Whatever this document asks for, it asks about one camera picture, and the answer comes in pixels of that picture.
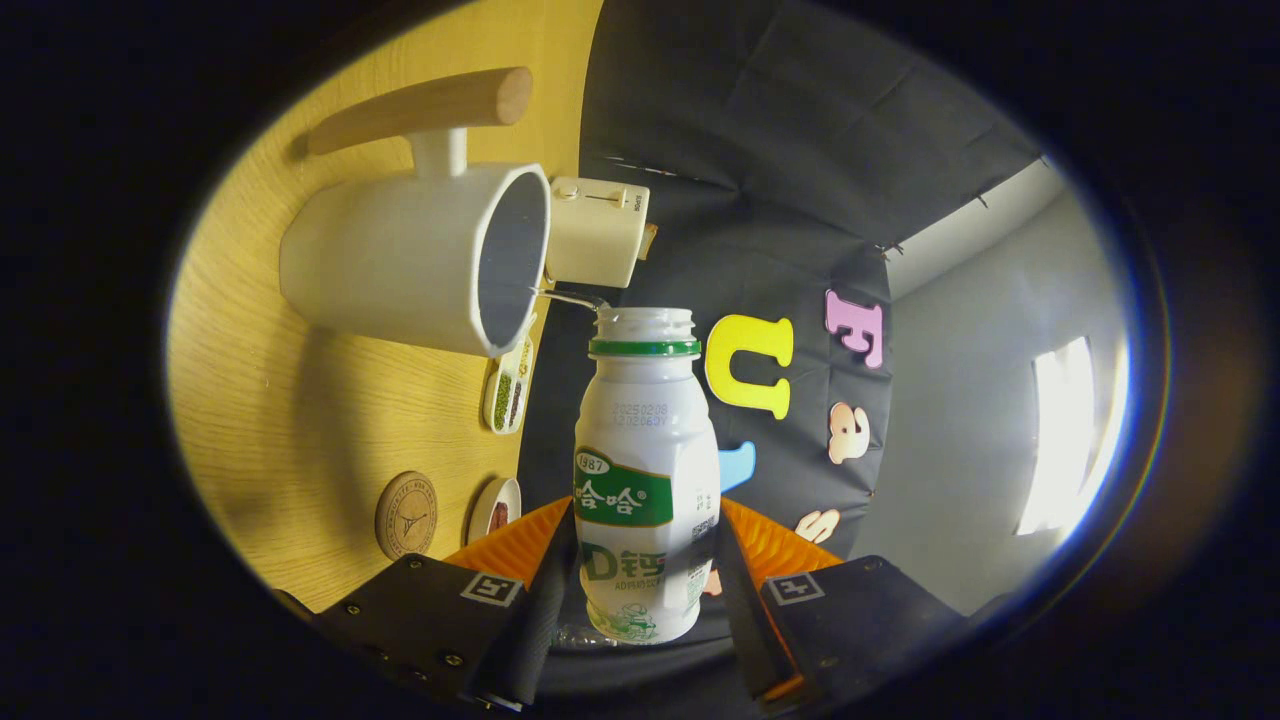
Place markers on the wooden table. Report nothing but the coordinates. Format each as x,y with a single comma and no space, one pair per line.
290,420

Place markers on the black backdrop cloth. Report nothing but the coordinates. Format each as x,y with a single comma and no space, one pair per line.
750,150

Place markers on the red-brown food pieces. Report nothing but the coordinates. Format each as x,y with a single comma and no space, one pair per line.
499,515

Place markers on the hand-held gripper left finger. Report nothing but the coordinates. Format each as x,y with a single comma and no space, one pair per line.
535,620

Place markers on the white round plate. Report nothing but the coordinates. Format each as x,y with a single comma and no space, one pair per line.
508,490

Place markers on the cream toaster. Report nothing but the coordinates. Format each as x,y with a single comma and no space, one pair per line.
595,235

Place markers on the bread slice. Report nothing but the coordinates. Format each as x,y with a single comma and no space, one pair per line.
649,242

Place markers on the white divided bean tray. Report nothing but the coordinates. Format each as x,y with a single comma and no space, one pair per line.
503,395

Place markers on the round wooden coaster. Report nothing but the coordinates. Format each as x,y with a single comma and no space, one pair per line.
405,515

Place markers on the white juice bottle green label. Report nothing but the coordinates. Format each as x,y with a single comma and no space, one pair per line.
645,440

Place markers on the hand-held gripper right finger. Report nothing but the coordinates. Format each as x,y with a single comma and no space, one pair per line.
745,620

